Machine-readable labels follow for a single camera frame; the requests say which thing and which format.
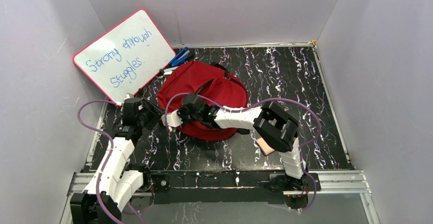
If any red student backpack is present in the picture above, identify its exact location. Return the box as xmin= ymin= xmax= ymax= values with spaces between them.
xmin=157 ymin=61 xmax=248 ymax=141

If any beige small wallet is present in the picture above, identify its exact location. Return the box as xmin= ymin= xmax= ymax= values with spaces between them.
xmin=255 ymin=138 xmax=275 ymax=156

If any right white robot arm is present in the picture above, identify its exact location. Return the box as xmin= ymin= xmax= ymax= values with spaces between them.
xmin=163 ymin=93 xmax=308 ymax=190

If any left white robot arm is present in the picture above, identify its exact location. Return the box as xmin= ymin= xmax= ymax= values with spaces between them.
xmin=69 ymin=93 xmax=164 ymax=223

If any blue stapler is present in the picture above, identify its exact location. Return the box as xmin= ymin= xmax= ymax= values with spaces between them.
xmin=159 ymin=47 xmax=193 ymax=75

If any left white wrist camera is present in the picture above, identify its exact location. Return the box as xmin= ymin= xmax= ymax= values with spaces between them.
xmin=115 ymin=93 xmax=134 ymax=107

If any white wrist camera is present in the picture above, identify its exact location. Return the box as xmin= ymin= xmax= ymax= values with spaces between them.
xmin=115 ymin=93 xmax=134 ymax=107
xmin=161 ymin=109 xmax=183 ymax=128

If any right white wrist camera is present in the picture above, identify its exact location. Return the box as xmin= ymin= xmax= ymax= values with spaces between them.
xmin=161 ymin=109 xmax=183 ymax=128

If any white board pink frame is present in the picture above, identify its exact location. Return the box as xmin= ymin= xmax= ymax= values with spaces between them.
xmin=73 ymin=9 xmax=176 ymax=103

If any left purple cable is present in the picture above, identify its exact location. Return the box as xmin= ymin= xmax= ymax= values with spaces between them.
xmin=77 ymin=100 xmax=146 ymax=224

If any purple cable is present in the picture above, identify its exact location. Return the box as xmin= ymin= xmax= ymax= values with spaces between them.
xmin=77 ymin=100 xmax=146 ymax=224
xmin=164 ymin=92 xmax=323 ymax=213

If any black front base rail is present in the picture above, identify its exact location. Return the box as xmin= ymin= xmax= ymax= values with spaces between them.
xmin=147 ymin=170 xmax=288 ymax=204

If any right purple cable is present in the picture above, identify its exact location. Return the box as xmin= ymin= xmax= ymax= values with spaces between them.
xmin=164 ymin=92 xmax=323 ymax=213

